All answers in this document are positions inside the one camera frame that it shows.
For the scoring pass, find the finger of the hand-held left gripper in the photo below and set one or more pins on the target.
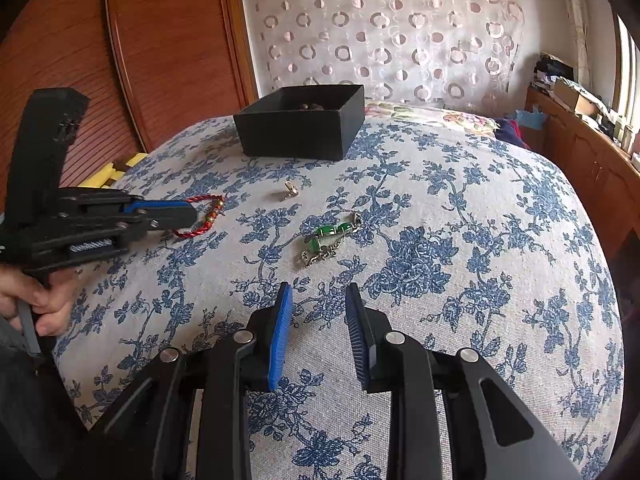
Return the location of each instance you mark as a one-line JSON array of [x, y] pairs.
[[160, 205], [170, 222]]

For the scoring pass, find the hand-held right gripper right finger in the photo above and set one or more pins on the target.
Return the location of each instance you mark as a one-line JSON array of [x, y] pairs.
[[357, 340]]

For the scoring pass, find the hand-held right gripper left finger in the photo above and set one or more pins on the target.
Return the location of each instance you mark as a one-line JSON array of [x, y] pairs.
[[280, 340]]

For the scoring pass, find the black box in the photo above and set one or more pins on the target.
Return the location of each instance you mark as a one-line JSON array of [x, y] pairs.
[[300, 135]]

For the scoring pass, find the person's left hand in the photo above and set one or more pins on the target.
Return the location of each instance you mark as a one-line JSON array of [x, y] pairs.
[[45, 305]]

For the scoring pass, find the brown wooden wardrobe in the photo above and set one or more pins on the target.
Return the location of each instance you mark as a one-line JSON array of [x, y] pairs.
[[175, 60]]

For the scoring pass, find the person's dark grey clothing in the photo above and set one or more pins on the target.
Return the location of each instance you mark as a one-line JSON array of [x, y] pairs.
[[35, 410]]

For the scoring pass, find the pink floral quilt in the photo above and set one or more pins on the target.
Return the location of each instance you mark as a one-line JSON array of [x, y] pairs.
[[450, 117]]

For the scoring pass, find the navy blue blanket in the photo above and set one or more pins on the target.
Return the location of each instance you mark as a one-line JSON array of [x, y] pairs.
[[515, 132]]

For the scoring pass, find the blue plastic bag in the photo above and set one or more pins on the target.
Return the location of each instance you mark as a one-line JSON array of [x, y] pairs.
[[530, 117]]

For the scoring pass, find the circle patterned sheer curtain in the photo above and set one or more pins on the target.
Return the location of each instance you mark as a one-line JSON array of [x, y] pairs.
[[390, 30]]

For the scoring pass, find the long wooden cabinet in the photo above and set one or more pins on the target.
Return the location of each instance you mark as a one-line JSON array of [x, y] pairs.
[[585, 160]]

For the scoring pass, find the cardboard box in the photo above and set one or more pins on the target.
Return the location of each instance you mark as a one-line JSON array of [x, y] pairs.
[[575, 97]]

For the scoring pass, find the pile of dark clothes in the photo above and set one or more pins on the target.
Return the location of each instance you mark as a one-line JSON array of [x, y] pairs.
[[550, 70]]

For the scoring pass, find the window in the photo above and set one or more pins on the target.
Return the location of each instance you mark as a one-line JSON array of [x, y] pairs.
[[627, 80]]

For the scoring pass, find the white lace window curtain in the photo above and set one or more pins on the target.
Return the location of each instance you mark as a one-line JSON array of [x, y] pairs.
[[572, 15]]

